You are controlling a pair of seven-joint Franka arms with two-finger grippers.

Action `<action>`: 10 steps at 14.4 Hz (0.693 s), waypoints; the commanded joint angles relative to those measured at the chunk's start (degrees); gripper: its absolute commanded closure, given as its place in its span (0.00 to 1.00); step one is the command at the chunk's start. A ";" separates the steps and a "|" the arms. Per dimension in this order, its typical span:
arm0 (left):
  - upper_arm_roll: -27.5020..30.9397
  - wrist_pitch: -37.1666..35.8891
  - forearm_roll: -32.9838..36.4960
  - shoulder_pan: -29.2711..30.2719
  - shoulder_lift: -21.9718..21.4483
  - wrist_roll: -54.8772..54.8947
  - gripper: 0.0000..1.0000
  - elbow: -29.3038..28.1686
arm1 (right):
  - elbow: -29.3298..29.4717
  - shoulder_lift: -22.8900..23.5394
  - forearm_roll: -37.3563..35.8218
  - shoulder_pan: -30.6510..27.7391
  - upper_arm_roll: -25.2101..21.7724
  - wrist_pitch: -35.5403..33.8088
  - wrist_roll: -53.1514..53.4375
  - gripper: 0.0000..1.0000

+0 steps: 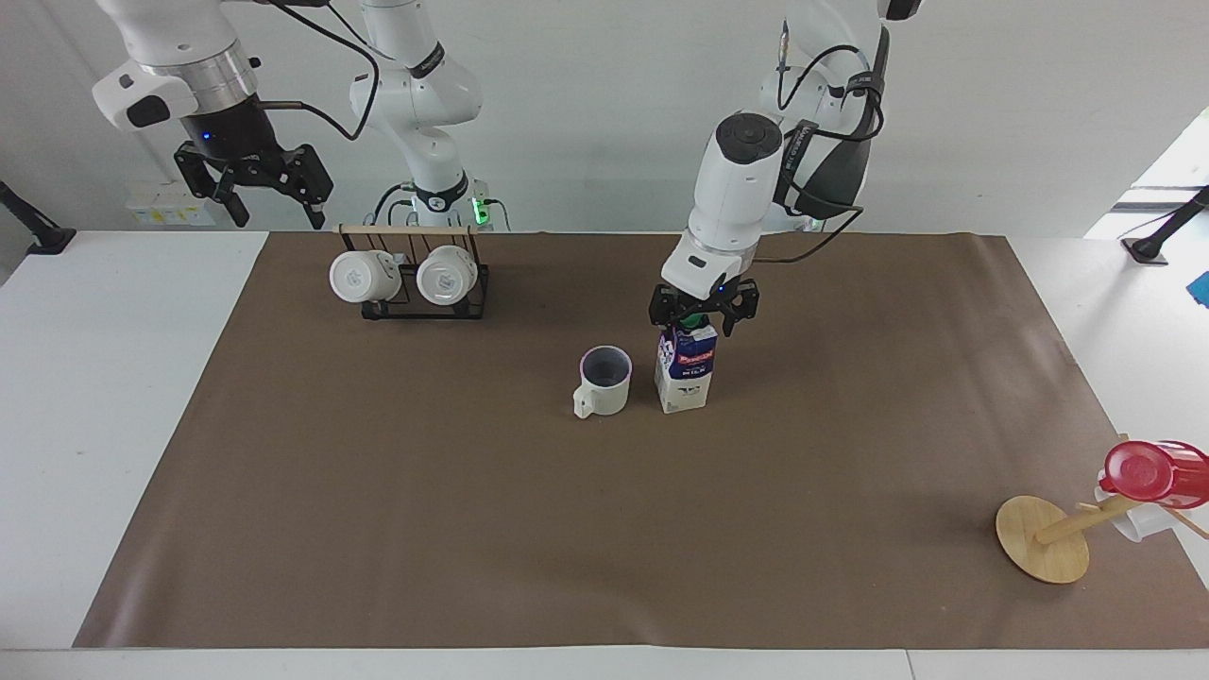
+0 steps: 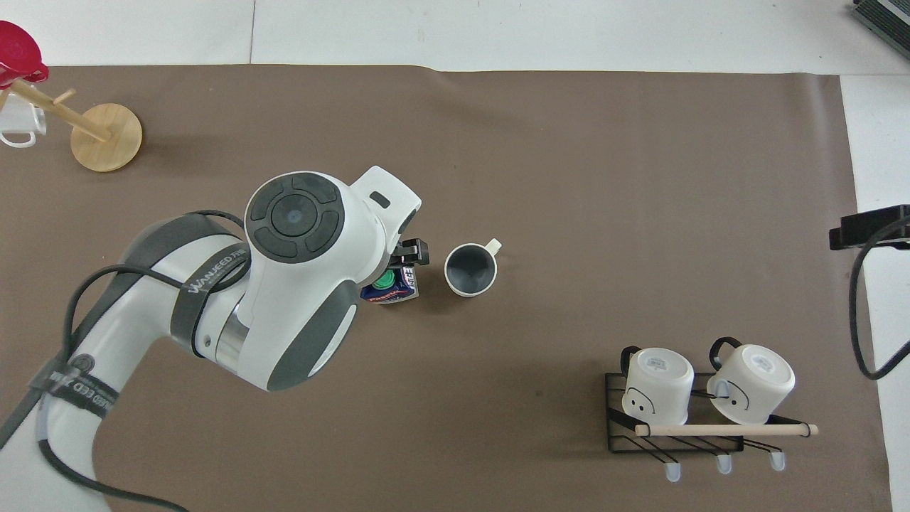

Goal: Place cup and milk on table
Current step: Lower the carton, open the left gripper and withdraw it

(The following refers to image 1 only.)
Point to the milk carton with green cap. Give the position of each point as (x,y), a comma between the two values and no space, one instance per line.
(687,373)

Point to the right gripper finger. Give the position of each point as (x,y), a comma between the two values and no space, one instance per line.
(312,179)
(225,184)

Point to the black stand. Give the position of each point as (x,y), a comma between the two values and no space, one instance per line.
(42,238)
(1148,247)

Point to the white cup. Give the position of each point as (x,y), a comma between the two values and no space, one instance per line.
(1138,524)

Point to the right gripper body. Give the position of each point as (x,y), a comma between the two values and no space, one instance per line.
(231,132)

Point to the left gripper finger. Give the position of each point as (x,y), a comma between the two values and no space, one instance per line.
(663,307)
(741,307)

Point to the red plastic cup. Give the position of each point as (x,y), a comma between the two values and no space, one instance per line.
(1138,470)

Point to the wooden mug tree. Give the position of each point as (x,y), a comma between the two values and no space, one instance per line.
(1039,538)

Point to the white mug with purple inside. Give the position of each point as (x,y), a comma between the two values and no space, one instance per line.
(606,397)

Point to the white wall socket box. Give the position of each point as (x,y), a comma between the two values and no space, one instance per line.
(170,206)

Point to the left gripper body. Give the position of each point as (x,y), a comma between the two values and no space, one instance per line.
(710,297)

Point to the blue object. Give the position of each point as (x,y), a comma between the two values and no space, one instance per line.
(1201,289)

